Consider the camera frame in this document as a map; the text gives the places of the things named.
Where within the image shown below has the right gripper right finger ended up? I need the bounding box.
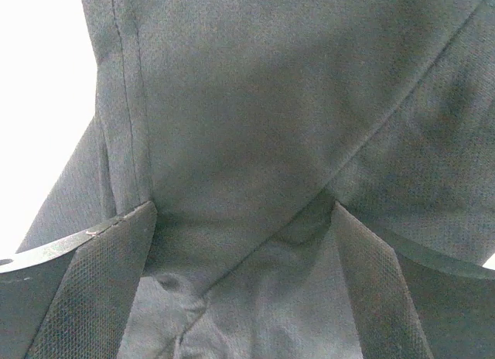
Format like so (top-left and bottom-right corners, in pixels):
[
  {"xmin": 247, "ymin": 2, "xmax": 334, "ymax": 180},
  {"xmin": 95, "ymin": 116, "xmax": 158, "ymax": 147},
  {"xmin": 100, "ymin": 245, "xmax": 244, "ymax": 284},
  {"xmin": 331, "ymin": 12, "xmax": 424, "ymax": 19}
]
[{"xmin": 333, "ymin": 203, "xmax": 494, "ymax": 358}]

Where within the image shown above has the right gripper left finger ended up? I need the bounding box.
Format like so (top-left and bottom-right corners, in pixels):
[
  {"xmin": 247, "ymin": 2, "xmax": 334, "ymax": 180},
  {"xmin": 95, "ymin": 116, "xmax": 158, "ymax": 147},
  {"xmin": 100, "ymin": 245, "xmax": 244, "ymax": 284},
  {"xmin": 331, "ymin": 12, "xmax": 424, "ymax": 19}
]
[{"xmin": 1, "ymin": 201, "xmax": 157, "ymax": 359}]

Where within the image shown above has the black t shirt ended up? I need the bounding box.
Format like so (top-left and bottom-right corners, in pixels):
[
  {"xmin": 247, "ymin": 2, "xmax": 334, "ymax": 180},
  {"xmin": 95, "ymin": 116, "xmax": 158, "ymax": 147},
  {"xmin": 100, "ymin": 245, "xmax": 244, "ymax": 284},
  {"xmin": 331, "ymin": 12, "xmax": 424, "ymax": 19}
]
[{"xmin": 20, "ymin": 0, "xmax": 494, "ymax": 358}]

